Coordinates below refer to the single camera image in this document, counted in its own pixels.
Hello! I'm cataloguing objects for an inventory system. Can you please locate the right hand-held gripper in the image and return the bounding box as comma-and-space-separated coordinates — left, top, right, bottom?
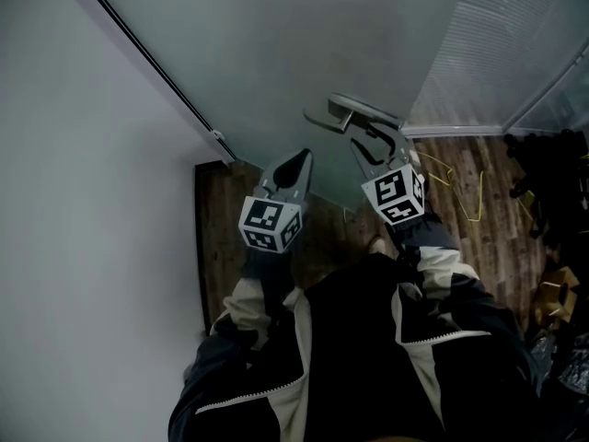
350, 122, 426, 227

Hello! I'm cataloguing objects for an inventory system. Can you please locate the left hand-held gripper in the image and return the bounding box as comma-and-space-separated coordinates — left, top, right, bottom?
237, 149, 315, 253

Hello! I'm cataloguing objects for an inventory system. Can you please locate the metal door lever handle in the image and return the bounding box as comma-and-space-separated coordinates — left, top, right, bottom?
302, 91, 406, 135

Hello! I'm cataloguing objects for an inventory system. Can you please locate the frosted glass door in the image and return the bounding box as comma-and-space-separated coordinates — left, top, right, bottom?
85, 0, 468, 214

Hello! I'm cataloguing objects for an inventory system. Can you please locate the person's right forearm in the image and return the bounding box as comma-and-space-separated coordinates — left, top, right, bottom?
385, 213, 491, 310

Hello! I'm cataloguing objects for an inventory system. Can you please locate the person's left forearm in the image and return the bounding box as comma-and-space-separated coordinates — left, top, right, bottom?
209, 245, 306, 355

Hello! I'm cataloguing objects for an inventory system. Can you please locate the glass partition with blinds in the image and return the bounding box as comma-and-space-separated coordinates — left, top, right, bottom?
403, 0, 589, 140

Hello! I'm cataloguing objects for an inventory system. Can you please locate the cluster of black office chairs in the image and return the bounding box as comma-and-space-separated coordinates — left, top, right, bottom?
502, 128, 589, 250

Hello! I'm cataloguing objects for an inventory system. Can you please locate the person's torso in jacket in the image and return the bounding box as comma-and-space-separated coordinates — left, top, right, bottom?
167, 250, 585, 442

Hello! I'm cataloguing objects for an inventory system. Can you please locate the brown cardboard box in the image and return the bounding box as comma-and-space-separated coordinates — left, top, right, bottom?
535, 264, 580, 330

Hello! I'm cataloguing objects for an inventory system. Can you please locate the plastic wrapped black office chair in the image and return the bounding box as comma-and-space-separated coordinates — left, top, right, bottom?
527, 332, 589, 413

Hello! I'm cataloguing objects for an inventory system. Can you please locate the yellow packing strap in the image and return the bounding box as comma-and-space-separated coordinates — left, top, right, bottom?
415, 151, 485, 224
509, 189, 540, 221

